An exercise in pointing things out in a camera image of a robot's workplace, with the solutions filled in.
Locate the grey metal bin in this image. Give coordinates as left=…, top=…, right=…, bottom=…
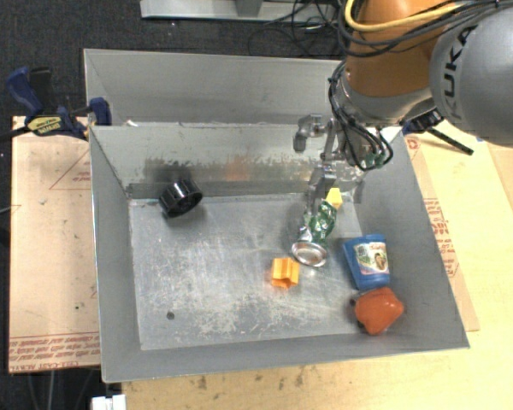
left=83, top=48, right=471, bottom=384

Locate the orange star-shaped block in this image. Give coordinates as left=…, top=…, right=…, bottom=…
left=269, top=257, right=301, bottom=290

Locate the orange toy pepper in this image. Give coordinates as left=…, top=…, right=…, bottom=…
left=350, top=287, right=406, bottom=337

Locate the crushed green drink can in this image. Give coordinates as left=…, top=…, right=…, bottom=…
left=291, top=200, right=339, bottom=268

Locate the blue printed plastic cup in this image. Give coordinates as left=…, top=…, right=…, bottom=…
left=341, top=233, right=392, bottom=290

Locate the black round plastic wheel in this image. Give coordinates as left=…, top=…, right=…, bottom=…
left=158, top=179, right=204, bottom=219

